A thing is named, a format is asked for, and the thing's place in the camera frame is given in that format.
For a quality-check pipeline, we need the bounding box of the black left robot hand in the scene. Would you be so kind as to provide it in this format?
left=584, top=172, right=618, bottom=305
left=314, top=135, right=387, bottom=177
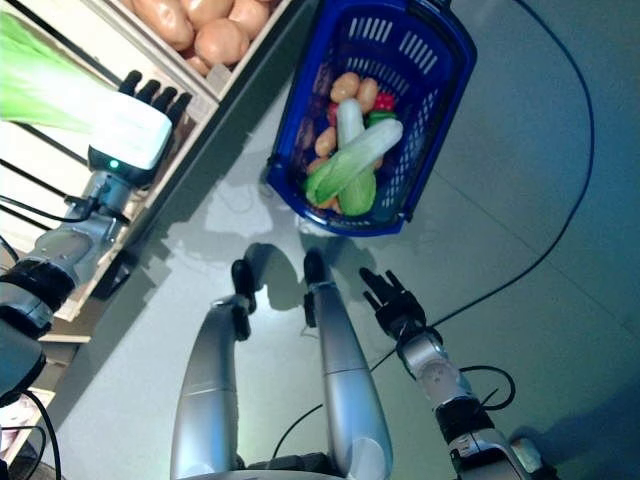
left=87, top=69, right=194, bottom=184

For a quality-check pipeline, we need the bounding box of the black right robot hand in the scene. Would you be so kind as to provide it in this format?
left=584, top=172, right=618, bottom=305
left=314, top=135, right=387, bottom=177
left=358, top=267, right=429, bottom=346

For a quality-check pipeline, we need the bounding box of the napa cabbage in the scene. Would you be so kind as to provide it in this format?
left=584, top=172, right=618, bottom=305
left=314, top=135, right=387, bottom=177
left=302, top=118, right=405, bottom=205
left=335, top=98, right=379, bottom=217
left=0, top=12, right=126, bottom=136

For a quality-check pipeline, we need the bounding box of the blue plastic shopping basket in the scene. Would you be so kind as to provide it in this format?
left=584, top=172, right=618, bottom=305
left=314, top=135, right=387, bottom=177
left=264, top=0, right=479, bottom=236

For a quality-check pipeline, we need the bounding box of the silver right robot leg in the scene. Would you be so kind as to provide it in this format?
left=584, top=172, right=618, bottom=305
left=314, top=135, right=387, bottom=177
left=304, top=282, right=394, bottom=480

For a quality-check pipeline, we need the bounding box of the black right robot foot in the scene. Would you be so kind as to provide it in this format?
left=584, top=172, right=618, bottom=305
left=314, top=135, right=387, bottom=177
left=303, top=249, right=326, bottom=296

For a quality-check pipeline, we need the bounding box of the dark robot pelvis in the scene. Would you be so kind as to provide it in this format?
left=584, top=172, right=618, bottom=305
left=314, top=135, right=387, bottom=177
left=234, top=452, right=341, bottom=480

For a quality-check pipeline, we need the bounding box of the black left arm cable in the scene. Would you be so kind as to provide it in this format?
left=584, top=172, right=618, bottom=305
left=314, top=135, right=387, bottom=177
left=0, top=194, right=96, bottom=224

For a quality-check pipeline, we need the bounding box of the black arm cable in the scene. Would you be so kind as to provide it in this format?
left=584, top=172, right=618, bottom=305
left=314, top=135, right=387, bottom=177
left=0, top=194, right=96, bottom=224
left=457, top=364, right=516, bottom=411

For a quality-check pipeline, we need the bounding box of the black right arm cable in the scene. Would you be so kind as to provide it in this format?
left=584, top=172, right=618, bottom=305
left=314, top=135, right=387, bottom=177
left=457, top=364, right=516, bottom=411

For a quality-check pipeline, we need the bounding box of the black tether cable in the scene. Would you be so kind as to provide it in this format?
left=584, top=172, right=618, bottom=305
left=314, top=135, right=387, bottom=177
left=273, top=402, right=326, bottom=459

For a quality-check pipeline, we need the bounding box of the long black floor cable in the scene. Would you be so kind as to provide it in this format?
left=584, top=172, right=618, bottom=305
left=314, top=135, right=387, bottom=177
left=367, top=0, right=599, bottom=374

